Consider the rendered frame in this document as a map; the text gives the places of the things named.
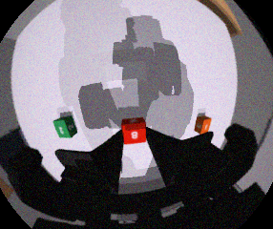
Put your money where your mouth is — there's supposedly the green block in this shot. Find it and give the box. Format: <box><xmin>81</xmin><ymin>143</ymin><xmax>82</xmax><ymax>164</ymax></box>
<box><xmin>52</xmin><ymin>115</ymin><xmax>76</xmax><ymax>138</ymax></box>

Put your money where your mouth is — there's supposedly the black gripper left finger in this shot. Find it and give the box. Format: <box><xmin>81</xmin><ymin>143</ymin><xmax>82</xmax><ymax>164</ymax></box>
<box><xmin>55</xmin><ymin>130</ymin><xmax>124</xmax><ymax>195</ymax></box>

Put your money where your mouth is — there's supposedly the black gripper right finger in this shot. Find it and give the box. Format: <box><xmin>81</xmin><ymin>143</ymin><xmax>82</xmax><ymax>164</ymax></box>
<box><xmin>145</xmin><ymin>127</ymin><xmax>214</xmax><ymax>187</ymax></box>

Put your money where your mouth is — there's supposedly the orange block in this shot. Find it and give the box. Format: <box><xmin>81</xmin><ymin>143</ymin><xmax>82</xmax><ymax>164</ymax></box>
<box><xmin>194</xmin><ymin>115</ymin><xmax>212</xmax><ymax>135</ymax></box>

